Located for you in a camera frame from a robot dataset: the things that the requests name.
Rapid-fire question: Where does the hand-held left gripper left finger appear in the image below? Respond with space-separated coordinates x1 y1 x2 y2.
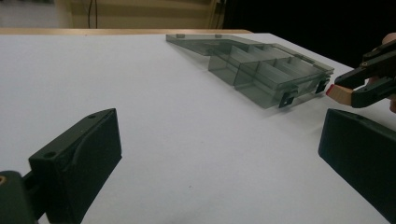
28 107 123 224

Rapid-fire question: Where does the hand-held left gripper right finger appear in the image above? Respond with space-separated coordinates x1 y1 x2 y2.
318 107 396 224

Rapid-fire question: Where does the small wooden block red edge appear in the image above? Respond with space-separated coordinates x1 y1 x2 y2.
325 83 355 107

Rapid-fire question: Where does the grey transparent compartment box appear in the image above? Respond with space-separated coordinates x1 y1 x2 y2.
165 33 335 110

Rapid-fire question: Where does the white board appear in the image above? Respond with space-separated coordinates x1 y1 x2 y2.
0 32 396 224

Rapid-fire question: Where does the light wooden shelf unit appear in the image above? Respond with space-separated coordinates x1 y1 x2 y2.
53 0 226 30

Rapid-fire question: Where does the thin black hanging cable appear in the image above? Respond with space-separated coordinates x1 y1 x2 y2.
87 0 98 21

